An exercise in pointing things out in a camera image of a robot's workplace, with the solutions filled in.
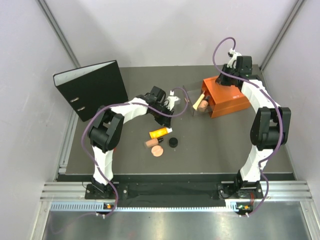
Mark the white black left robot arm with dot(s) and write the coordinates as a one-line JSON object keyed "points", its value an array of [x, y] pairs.
{"points": [[105, 132]]}

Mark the tan foundation bottle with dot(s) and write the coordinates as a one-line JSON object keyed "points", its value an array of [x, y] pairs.
{"points": [[153, 142]]}

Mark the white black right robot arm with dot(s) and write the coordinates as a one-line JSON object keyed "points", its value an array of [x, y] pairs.
{"points": [[270, 127]]}

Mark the orange drawer cabinet box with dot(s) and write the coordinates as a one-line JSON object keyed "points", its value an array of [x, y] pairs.
{"points": [[223, 100]]}

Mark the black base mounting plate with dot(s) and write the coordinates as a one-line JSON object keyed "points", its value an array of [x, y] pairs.
{"points": [[166, 192]]}

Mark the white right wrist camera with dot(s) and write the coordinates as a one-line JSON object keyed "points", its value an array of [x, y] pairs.
{"points": [[233, 58]]}

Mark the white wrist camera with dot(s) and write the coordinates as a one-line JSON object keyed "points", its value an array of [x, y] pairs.
{"points": [[172, 100], [233, 58]]}

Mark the pink round compact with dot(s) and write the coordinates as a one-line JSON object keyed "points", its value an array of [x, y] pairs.
{"points": [[157, 151]]}

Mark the orange yellow cosmetic tube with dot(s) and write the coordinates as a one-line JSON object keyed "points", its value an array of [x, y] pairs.
{"points": [[160, 132]]}

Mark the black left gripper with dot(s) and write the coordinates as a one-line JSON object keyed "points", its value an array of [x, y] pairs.
{"points": [[165, 121]]}

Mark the clear plastic drawer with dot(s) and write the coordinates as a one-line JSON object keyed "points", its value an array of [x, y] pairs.
{"points": [[193, 92]]}

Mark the black round jar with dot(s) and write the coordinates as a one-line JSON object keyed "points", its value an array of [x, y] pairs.
{"points": [[173, 142]]}

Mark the beige wooden spatula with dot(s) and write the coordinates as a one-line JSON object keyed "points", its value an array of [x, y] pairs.
{"points": [[198, 101]]}

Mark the aluminium frame rail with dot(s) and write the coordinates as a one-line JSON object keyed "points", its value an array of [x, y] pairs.
{"points": [[279, 191]]}

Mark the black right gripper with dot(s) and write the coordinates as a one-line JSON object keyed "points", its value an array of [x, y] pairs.
{"points": [[221, 80]]}

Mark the white slotted cable duct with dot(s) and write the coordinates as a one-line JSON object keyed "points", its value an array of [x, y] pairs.
{"points": [[103, 207]]}

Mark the black ring binder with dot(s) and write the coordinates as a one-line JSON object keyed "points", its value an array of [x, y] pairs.
{"points": [[87, 88]]}

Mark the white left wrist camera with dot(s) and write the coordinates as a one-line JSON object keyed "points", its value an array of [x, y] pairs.
{"points": [[172, 100]]}

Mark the clear foundation bottle black cap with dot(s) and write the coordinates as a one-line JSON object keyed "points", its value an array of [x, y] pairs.
{"points": [[204, 104]]}

